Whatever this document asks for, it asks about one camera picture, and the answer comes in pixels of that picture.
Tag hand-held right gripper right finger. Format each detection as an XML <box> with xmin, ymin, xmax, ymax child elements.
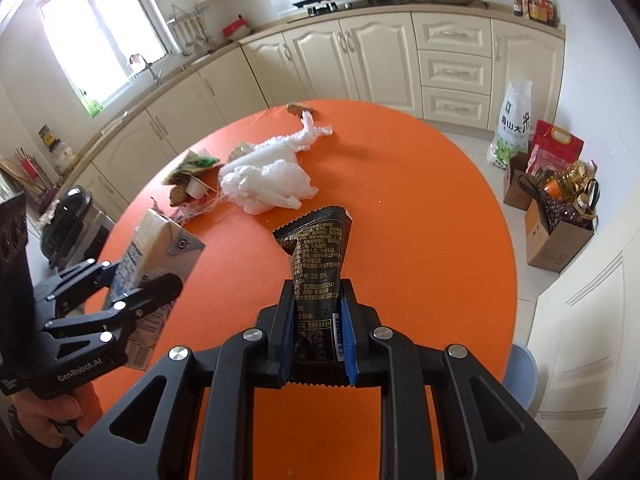
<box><xmin>339</xmin><ymin>279</ymin><xmax>580</xmax><ymax>480</ymax></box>

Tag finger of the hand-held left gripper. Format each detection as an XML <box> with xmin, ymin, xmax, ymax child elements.
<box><xmin>32</xmin><ymin>259</ymin><xmax>118</xmax><ymax>318</ymax></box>
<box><xmin>44</xmin><ymin>274</ymin><xmax>183</xmax><ymax>358</ymax></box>

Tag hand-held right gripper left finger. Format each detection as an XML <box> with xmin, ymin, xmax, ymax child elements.
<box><xmin>52</xmin><ymin>279</ymin><xmax>296</xmax><ymax>480</ymax></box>

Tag green and white milk carton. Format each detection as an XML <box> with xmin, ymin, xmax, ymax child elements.
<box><xmin>102</xmin><ymin>207</ymin><xmax>207</xmax><ymax>368</ymax></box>

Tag dark snack packet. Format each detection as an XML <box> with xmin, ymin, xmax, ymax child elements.
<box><xmin>272</xmin><ymin>203</ymin><xmax>353</xmax><ymax>391</ymax></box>

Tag pale green food packet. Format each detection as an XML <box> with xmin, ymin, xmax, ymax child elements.
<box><xmin>162</xmin><ymin>149</ymin><xmax>221</xmax><ymax>188</ymax></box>

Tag white plastic bag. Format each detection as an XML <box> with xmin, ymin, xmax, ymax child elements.
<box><xmin>219</xmin><ymin>111</ymin><xmax>333</xmax><ymax>217</ymax></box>

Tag person's left hand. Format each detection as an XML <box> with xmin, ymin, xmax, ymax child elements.
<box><xmin>7</xmin><ymin>394</ymin><xmax>96</xmax><ymax>448</ymax></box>

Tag black round appliance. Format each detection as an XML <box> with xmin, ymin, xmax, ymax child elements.
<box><xmin>39</xmin><ymin>185</ymin><xmax>103</xmax><ymax>272</ymax></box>

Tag clear bag with food scraps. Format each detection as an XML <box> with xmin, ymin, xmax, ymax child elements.
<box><xmin>169</xmin><ymin>176</ymin><xmax>228</xmax><ymax>225</ymax></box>

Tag chopsticks in holder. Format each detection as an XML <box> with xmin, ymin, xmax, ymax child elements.
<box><xmin>0</xmin><ymin>147</ymin><xmax>56</xmax><ymax>206</ymax></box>

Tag large white jar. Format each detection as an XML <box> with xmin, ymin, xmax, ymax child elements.
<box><xmin>52</xmin><ymin>142</ymin><xmax>77</xmax><ymax>176</ymax></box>

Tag round orange table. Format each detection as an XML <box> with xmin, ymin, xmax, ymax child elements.
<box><xmin>82</xmin><ymin>99</ymin><xmax>518</xmax><ymax>480</ymax></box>

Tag green dish soap bottle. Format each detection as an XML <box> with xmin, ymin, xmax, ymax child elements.
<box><xmin>80</xmin><ymin>89</ymin><xmax>105</xmax><ymax>118</ymax></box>

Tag chrome faucet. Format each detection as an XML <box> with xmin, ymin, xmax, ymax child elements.
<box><xmin>129</xmin><ymin>52</ymin><xmax>163</xmax><ymax>86</ymax></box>

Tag small brown paper bag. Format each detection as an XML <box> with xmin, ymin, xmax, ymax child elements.
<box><xmin>502</xmin><ymin>152</ymin><xmax>538</xmax><ymax>211</ymax></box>

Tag cardboard box with oil bottles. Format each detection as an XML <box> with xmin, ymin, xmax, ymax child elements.
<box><xmin>525</xmin><ymin>175</ymin><xmax>598</xmax><ymax>273</ymax></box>

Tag white door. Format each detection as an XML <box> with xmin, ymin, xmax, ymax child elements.
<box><xmin>530</xmin><ymin>240</ymin><xmax>640</xmax><ymax>461</ymax></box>

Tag kitchen window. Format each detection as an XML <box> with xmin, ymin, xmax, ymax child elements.
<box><xmin>35</xmin><ymin>0</ymin><xmax>173</xmax><ymax>106</ymax></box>

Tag utensil rack with hanging utensils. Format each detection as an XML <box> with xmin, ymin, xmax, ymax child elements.
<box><xmin>167</xmin><ymin>4</ymin><xmax>213</xmax><ymax>56</ymax></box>

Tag cream cabinet drawer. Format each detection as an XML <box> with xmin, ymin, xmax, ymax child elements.
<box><xmin>412</xmin><ymin>12</ymin><xmax>493</xmax><ymax>57</ymax></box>
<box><xmin>416</xmin><ymin>50</ymin><xmax>493</xmax><ymax>92</ymax></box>
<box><xmin>421</xmin><ymin>86</ymin><xmax>491</xmax><ymax>123</ymax></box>

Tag red bowl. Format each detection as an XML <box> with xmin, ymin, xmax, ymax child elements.
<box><xmin>222</xmin><ymin>15</ymin><xmax>252</xmax><ymax>42</ymax></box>

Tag dark glass bottle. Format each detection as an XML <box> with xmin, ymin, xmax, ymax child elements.
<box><xmin>562</xmin><ymin>192</ymin><xmax>598</xmax><ymax>221</ymax></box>

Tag yellow cooking oil bottle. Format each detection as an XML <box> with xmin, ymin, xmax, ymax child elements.
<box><xmin>542</xmin><ymin>160</ymin><xmax>596</xmax><ymax>201</ymax></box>

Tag white rice bag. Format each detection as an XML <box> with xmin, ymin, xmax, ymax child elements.
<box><xmin>487</xmin><ymin>77</ymin><xmax>533</xmax><ymax>168</ymax></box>

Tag cream base cabinets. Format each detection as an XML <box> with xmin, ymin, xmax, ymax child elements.
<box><xmin>47</xmin><ymin>2</ymin><xmax>568</xmax><ymax>241</ymax></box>

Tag red gift box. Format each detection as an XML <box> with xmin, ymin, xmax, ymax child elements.
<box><xmin>525</xmin><ymin>120</ymin><xmax>585</xmax><ymax>181</ymax></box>

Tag gas stove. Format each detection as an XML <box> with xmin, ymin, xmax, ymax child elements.
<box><xmin>292</xmin><ymin>0</ymin><xmax>408</xmax><ymax>15</ymax></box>

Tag group of condiment bottles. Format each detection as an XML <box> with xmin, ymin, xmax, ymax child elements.
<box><xmin>512</xmin><ymin>0</ymin><xmax>558</xmax><ymax>26</ymax></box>

